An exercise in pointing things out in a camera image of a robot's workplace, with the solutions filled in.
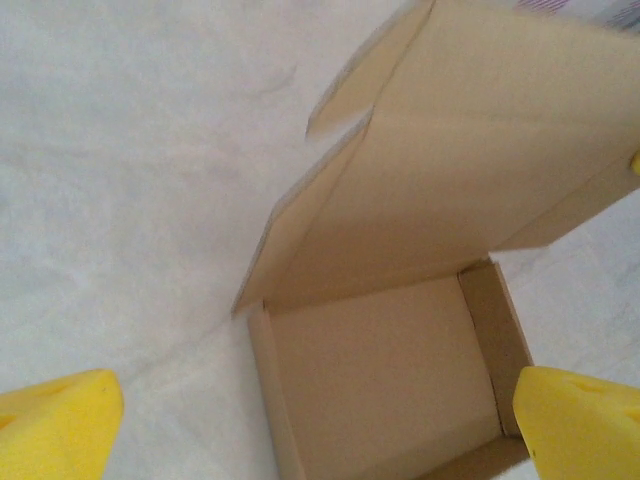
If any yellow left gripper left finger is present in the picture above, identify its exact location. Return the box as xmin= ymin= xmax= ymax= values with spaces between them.
xmin=0 ymin=368 xmax=125 ymax=480

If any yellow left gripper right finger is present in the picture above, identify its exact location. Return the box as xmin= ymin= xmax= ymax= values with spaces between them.
xmin=514 ymin=365 xmax=640 ymax=480

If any brown cardboard box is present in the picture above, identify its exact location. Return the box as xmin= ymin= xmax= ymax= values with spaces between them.
xmin=232 ymin=0 xmax=640 ymax=480

